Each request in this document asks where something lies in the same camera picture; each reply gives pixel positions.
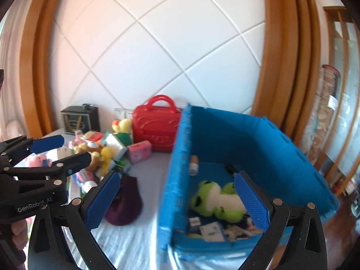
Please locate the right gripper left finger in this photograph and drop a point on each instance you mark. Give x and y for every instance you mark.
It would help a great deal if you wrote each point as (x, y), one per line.
(48, 247)

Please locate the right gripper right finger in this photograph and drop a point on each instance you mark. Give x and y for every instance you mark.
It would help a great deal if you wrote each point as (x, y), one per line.
(306, 247)

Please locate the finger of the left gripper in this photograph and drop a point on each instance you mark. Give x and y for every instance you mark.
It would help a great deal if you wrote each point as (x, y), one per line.
(61, 168)
(19, 148)

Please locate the person left hand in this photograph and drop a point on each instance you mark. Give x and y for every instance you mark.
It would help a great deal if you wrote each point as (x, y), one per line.
(19, 234)

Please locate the pink pig plush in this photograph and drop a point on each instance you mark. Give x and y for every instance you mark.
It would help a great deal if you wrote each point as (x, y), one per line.
(38, 161)

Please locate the brown bear plush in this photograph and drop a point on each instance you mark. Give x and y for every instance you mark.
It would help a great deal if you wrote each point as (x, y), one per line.
(101, 158)

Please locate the black gift bag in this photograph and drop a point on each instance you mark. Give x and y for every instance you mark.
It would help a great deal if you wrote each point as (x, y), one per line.
(82, 118)

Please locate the green white medicine box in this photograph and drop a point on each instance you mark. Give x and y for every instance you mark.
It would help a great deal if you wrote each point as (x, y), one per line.
(113, 148)

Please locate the yellow duck plush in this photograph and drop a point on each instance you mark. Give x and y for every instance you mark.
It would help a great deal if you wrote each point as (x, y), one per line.
(123, 129)

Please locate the pink box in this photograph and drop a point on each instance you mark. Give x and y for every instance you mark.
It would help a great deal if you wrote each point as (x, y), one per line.
(140, 151)

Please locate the red toy suitcase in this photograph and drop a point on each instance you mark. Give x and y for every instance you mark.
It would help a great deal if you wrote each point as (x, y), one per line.
(157, 122)

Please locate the green frog plush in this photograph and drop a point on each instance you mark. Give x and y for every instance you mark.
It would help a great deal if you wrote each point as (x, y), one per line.
(221, 202)

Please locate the blue folding crate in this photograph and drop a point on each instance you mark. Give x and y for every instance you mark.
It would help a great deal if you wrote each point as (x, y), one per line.
(251, 144)

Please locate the small white medicine bottle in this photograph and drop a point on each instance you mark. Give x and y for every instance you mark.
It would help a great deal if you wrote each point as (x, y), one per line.
(193, 165)

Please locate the rolled patterned carpet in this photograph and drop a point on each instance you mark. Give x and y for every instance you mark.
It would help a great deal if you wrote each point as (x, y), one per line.
(321, 116)

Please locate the wall socket plate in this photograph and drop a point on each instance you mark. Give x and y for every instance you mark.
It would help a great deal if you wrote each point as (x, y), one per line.
(123, 113)

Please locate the wooden curved screen frame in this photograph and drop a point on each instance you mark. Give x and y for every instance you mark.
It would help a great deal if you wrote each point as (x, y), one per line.
(249, 56)

